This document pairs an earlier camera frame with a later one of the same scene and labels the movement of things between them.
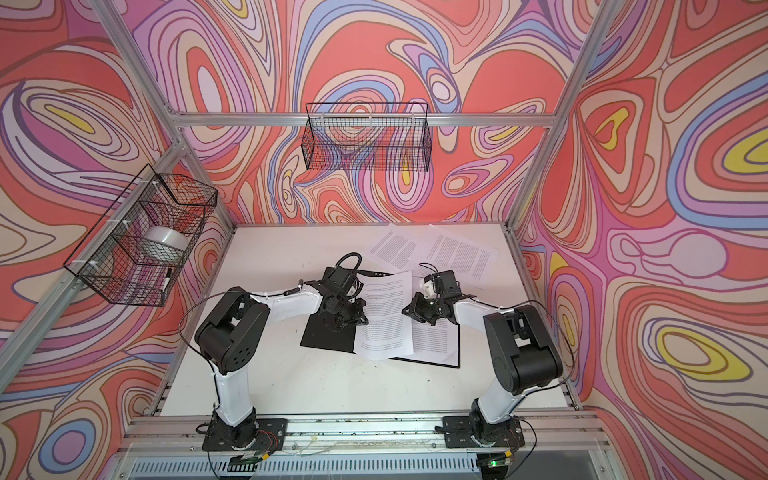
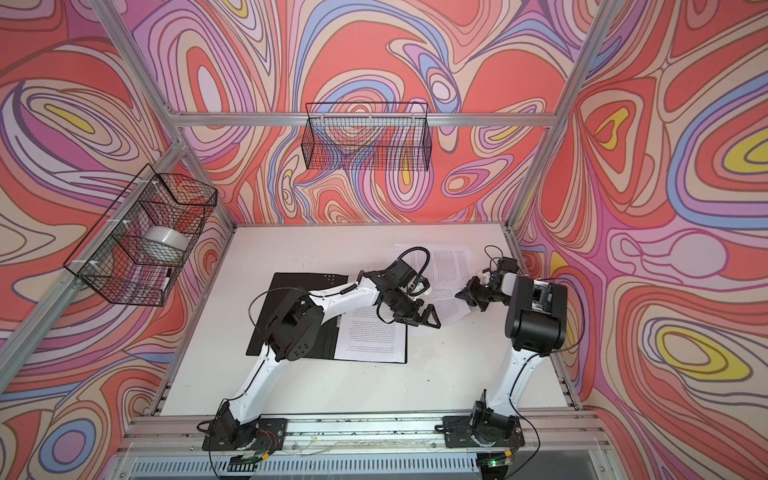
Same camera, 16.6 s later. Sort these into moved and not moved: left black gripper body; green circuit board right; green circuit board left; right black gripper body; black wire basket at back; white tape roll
Moved: right black gripper body; left black gripper body
Not moved: white tape roll; black wire basket at back; green circuit board left; green circuit board right
